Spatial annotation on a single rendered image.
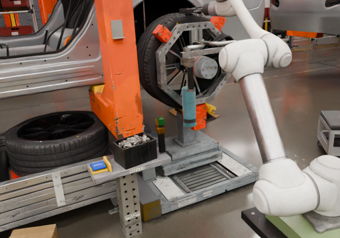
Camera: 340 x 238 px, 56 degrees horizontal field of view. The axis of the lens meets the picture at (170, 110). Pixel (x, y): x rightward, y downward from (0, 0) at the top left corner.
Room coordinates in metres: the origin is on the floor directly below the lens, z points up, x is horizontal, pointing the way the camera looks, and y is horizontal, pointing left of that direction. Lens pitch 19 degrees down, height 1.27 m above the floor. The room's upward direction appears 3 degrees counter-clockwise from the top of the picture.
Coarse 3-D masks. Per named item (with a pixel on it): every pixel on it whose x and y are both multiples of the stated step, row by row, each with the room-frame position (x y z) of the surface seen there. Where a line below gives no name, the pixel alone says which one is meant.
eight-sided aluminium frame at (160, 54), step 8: (176, 24) 2.10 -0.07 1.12; (184, 24) 2.06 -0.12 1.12; (192, 24) 2.08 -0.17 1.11; (200, 24) 2.11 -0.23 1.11; (208, 24) 2.13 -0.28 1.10; (176, 32) 2.03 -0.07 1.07; (208, 32) 2.20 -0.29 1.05; (216, 32) 2.16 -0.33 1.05; (176, 40) 2.03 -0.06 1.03; (224, 40) 2.19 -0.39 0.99; (160, 48) 2.03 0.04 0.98; (168, 48) 2.01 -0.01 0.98; (160, 56) 1.98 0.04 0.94; (160, 64) 1.98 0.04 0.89; (160, 72) 1.98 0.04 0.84; (224, 72) 2.21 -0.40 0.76; (160, 80) 1.99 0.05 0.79; (216, 80) 2.23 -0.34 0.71; (224, 80) 2.19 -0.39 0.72; (160, 88) 2.01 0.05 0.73; (168, 88) 2.00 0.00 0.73; (216, 88) 2.16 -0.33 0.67; (176, 96) 2.02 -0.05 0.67; (200, 96) 2.15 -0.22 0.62; (208, 96) 2.14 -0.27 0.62
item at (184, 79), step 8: (208, 40) 2.26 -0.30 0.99; (208, 48) 2.39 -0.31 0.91; (176, 56) 2.15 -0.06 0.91; (208, 56) 2.40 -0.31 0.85; (216, 56) 2.31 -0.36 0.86; (168, 64) 2.12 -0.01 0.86; (176, 64) 2.15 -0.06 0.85; (184, 72) 2.17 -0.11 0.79; (184, 80) 2.17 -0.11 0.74; (200, 80) 2.38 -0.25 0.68; (208, 80) 2.30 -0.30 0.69; (200, 88) 2.28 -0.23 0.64; (208, 88) 2.23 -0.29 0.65
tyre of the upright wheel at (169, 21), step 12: (156, 24) 2.19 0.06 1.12; (168, 24) 2.11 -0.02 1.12; (144, 36) 2.19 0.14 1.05; (144, 48) 2.11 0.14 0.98; (156, 48) 2.06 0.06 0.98; (144, 60) 2.06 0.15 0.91; (144, 72) 2.07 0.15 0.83; (156, 72) 2.06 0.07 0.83; (144, 84) 2.15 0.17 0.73; (156, 84) 2.06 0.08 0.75; (156, 96) 2.07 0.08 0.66; (168, 96) 2.09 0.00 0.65; (180, 108) 2.13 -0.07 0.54
